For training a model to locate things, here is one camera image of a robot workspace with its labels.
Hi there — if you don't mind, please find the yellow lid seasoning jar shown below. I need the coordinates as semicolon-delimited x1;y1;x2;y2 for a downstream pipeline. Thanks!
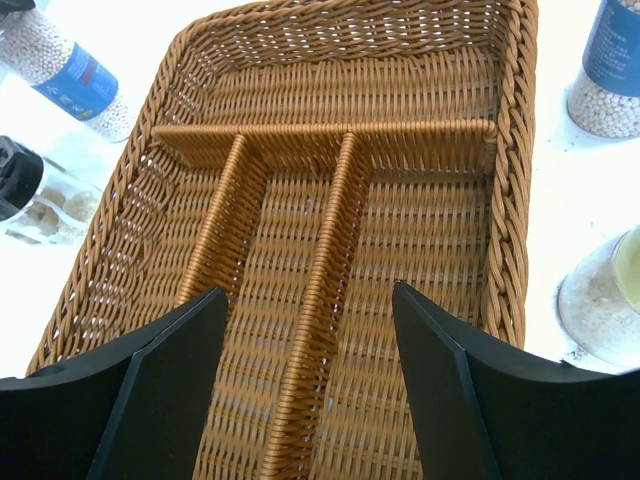
557;227;639;369

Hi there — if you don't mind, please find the brown wicker divided basket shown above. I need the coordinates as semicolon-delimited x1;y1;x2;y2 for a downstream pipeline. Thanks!
30;1;538;479

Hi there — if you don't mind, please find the blue label jar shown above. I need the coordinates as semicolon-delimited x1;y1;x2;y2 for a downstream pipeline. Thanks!
1;7;134;143
567;0;639;139

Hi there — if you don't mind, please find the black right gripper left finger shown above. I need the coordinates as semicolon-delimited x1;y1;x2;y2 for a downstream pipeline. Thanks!
1;288;228;479

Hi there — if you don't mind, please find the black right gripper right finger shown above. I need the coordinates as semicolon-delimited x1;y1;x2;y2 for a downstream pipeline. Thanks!
392;282;639;479

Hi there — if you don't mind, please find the black cap spice jar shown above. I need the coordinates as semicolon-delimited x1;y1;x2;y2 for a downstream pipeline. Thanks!
1;136;102;245

